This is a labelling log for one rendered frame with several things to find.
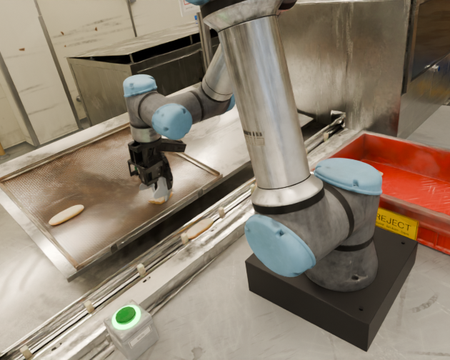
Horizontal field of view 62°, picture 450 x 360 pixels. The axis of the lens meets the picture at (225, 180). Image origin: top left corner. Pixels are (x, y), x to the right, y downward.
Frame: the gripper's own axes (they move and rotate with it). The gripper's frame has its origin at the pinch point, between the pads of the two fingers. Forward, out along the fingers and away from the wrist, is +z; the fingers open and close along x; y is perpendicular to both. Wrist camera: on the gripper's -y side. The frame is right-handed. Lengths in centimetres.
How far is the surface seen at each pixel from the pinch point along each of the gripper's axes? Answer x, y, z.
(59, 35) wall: -342, -154, 53
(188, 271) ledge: 24.0, 14.2, 2.4
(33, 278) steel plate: -11.4, 37.0, 11.3
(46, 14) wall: -346, -148, 31
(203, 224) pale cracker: 15.9, 0.1, 2.7
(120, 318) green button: 25.7, 34.1, -4.1
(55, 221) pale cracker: -14.7, 25.7, 1.0
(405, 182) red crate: 53, -50, 0
